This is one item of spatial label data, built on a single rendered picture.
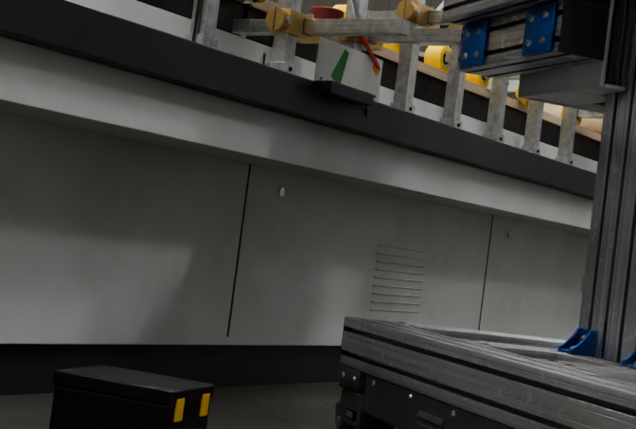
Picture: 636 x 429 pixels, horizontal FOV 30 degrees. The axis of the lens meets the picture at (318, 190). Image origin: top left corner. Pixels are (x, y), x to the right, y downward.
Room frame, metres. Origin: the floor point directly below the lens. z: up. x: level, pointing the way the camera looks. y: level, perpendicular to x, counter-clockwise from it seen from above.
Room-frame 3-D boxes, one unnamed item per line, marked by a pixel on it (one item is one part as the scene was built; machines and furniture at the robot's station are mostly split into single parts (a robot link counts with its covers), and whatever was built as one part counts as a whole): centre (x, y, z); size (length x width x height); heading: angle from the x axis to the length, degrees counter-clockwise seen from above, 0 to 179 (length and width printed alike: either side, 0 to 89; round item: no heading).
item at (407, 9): (2.90, -0.19, 0.95); 0.14 x 0.06 x 0.05; 145
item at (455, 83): (3.09, -0.32, 0.93); 0.04 x 0.04 x 0.48; 55
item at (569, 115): (3.70, -0.75, 0.90); 0.04 x 0.04 x 0.48; 55
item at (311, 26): (2.48, 0.05, 0.81); 0.44 x 0.03 x 0.04; 55
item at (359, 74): (2.64, -0.04, 0.75); 0.26 x 0.01 x 0.10; 145
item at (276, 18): (2.49, 0.10, 0.81); 0.14 x 0.06 x 0.05; 145
